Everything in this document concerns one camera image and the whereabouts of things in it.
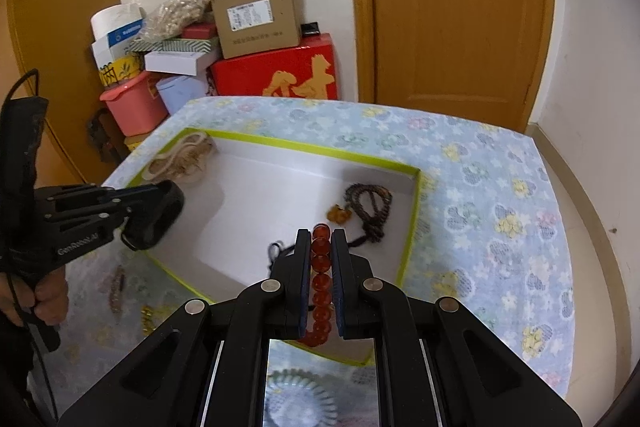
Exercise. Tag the white and blue carton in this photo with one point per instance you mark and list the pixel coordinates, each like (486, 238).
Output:
(122, 38)

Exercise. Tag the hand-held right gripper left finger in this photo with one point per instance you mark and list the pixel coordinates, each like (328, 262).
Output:
(303, 282)

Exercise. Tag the lime green box lid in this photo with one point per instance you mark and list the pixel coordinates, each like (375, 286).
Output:
(280, 187)

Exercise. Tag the person's left hand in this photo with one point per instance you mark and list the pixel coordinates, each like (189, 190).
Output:
(50, 302)

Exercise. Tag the white flat box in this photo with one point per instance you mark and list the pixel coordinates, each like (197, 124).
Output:
(175, 62)

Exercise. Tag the pink plastic bin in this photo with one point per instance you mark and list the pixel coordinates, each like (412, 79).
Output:
(132, 107)

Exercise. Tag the wooden wardrobe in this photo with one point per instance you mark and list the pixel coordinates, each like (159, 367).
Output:
(65, 32)

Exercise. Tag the yellow patterned tin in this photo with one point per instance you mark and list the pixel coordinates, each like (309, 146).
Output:
(120, 69)
(134, 143)

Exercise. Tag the green striped flat box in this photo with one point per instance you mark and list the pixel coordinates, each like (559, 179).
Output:
(175, 44)

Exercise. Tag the gold bead hair clip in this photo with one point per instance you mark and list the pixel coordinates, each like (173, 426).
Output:
(147, 317)

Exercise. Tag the pink rhinestone hair clip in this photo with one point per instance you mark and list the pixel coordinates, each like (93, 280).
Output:
(119, 289)

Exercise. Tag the small black box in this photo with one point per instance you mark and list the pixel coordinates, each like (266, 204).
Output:
(310, 30)

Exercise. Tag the large beige hair claw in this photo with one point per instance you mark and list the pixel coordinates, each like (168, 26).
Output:
(170, 162)

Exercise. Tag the person's left forearm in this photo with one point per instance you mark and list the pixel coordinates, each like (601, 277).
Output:
(12, 357)

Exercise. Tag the small dark red box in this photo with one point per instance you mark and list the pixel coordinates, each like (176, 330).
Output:
(200, 31)

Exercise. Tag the open brown cardboard box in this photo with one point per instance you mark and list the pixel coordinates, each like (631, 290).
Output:
(255, 22)

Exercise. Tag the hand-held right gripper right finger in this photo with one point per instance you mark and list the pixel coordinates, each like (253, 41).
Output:
(340, 282)

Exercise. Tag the light blue bucket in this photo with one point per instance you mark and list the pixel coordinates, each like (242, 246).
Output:
(180, 94)

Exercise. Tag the dark brown object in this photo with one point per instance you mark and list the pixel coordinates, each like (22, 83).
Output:
(105, 137)

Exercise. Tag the clear bag of beige pieces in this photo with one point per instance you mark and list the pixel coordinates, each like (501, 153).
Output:
(175, 14)

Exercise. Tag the red gift box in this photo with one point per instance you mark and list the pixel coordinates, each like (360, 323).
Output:
(250, 72)

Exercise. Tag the brown wooden door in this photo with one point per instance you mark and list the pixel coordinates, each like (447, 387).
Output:
(450, 32)

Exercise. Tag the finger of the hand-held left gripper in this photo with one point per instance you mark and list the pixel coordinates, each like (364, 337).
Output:
(80, 195)
(85, 219)

